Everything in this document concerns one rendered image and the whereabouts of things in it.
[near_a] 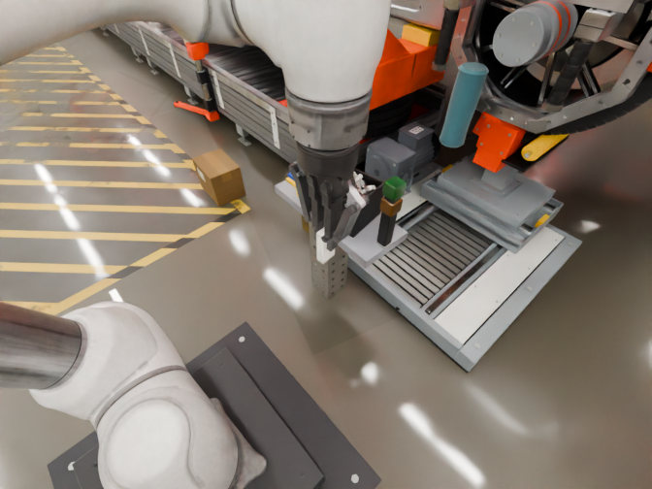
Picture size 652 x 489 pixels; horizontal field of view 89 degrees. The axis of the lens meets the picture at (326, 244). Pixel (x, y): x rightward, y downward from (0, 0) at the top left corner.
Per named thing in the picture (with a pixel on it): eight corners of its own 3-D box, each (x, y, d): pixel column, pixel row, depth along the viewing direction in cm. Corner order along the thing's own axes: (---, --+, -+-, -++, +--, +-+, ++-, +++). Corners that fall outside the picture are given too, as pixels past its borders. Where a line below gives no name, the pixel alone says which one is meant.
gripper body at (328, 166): (278, 131, 38) (285, 191, 46) (332, 162, 35) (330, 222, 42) (323, 108, 42) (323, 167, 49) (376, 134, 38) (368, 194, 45)
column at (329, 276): (345, 286, 136) (351, 211, 105) (327, 300, 132) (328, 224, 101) (330, 272, 141) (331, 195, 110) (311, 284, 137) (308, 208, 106)
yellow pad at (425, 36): (448, 40, 138) (451, 26, 134) (427, 47, 132) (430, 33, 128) (421, 32, 145) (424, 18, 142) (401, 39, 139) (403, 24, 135)
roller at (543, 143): (569, 137, 124) (577, 122, 119) (531, 167, 111) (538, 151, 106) (553, 131, 126) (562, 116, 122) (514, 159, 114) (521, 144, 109)
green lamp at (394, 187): (405, 195, 79) (407, 181, 76) (393, 203, 77) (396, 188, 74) (392, 187, 81) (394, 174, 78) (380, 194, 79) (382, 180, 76)
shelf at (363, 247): (406, 239, 97) (407, 232, 95) (365, 269, 89) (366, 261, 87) (313, 173, 119) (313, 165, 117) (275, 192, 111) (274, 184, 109)
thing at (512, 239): (554, 217, 152) (566, 201, 145) (514, 256, 137) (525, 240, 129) (461, 169, 178) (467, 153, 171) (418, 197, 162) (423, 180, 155)
